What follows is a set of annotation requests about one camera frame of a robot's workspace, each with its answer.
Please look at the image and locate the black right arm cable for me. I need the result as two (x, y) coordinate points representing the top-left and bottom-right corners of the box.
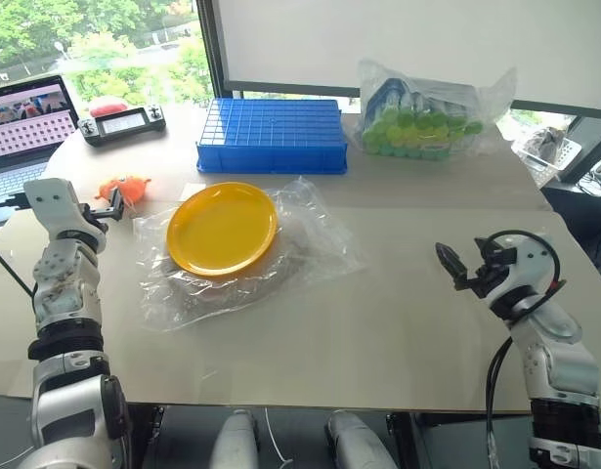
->
(484, 229), (569, 444)

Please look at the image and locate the red rounded object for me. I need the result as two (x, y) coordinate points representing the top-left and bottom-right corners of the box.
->
(87, 99), (128, 119)

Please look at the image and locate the grey rounded robot leg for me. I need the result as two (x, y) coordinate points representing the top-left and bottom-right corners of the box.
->
(215, 408), (261, 469)
(325, 408), (400, 469)

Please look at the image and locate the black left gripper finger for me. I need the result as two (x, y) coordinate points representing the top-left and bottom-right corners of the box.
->
(108, 188), (127, 223)

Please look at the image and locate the black handheld controller with screen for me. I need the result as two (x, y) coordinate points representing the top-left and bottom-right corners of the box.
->
(76, 103), (167, 148)

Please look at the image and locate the yellow plastic plate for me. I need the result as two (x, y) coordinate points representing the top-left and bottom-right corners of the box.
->
(165, 181), (280, 280)

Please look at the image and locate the open laptop computer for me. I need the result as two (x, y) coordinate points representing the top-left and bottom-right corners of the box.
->
(0, 74), (81, 231)

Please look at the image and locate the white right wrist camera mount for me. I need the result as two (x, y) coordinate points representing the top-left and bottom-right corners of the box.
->
(494, 234), (556, 295)

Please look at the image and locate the plastic bag of green-capped bottles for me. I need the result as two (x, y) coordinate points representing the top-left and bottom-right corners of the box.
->
(340, 58), (519, 163)

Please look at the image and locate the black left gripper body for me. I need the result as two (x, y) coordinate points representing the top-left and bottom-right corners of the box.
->
(78, 202), (116, 235)

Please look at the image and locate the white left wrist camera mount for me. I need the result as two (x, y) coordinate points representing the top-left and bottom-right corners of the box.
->
(23, 178), (108, 253)

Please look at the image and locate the white board panel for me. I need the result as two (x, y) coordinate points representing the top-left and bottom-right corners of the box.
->
(214, 0), (601, 114)

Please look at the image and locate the white perforated plastic basket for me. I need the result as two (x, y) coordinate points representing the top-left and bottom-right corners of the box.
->
(511, 125), (585, 188)

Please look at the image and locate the blue plastic grid crate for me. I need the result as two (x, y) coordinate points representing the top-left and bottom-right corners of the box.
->
(195, 97), (351, 176)

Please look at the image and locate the thin white cord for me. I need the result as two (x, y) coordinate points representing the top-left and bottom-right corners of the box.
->
(264, 405), (292, 469)

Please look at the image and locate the clear plastic bag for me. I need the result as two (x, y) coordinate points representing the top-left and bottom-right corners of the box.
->
(132, 176), (370, 334)

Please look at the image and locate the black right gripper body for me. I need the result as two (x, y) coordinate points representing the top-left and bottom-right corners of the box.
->
(454, 246), (520, 300)

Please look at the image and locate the grey item in basket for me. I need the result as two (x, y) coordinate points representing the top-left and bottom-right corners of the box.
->
(523, 127), (569, 161)

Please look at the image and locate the black window frame post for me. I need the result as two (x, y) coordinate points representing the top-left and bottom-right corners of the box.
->
(195, 0), (243, 101)

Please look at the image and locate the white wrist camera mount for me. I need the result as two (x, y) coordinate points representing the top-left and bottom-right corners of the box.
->
(23, 178), (108, 253)
(494, 234), (556, 295)

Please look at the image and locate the orange plush toy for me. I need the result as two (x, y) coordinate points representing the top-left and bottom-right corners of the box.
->
(95, 175), (152, 205)

